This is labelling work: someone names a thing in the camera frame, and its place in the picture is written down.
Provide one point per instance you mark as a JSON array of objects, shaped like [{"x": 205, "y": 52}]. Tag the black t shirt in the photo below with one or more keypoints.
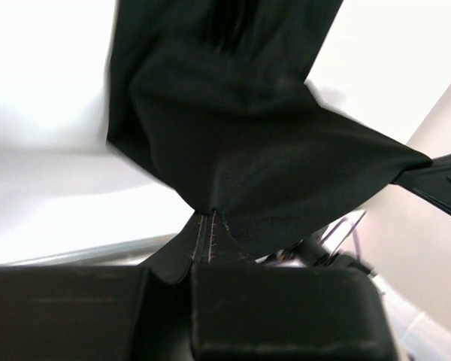
[{"x": 210, "y": 98}]

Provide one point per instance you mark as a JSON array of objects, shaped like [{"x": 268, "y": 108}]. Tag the aluminium rail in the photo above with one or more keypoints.
[{"x": 125, "y": 253}]

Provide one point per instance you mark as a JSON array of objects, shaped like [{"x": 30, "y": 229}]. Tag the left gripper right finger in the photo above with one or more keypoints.
[{"x": 219, "y": 247}]

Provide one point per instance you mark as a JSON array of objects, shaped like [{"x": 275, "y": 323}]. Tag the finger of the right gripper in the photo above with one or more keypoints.
[{"x": 432, "y": 183}]

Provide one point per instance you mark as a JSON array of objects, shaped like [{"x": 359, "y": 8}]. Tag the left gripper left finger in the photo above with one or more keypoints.
[{"x": 171, "y": 263}]

